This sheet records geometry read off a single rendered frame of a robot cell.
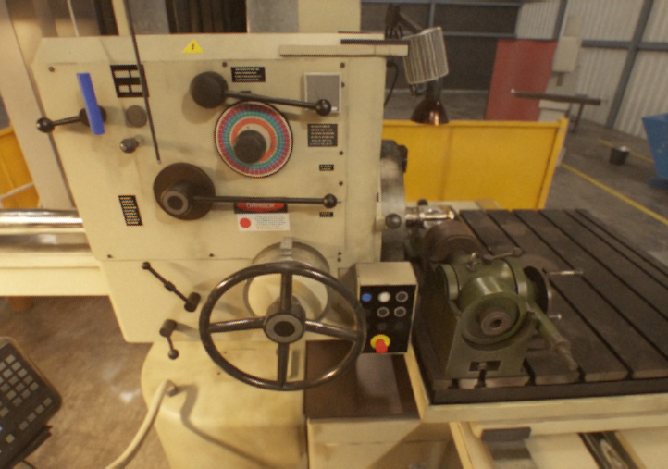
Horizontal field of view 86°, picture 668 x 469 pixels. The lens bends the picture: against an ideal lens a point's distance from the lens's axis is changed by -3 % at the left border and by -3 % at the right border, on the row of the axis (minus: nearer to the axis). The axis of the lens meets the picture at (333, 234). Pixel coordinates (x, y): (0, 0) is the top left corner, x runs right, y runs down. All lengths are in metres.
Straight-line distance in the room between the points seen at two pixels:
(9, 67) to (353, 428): 1.91
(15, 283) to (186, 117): 1.11
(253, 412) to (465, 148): 2.84
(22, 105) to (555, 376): 2.14
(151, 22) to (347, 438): 1.73
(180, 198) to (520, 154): 3.35
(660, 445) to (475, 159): 2.62
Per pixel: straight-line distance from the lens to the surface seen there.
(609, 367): 1.47
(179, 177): 0.95
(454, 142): 3.58
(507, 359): 1.23
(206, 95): 0.83
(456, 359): 1.17
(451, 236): 1.33
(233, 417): 1.63
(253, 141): 0.80
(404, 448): 1.76
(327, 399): 1.61
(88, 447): 2.55
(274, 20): 1.52
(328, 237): 0.97
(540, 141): 3.92
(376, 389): 1.66
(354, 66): 0.86
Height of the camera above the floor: 1.89
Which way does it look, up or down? 28 degrees down
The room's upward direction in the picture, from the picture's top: straight up
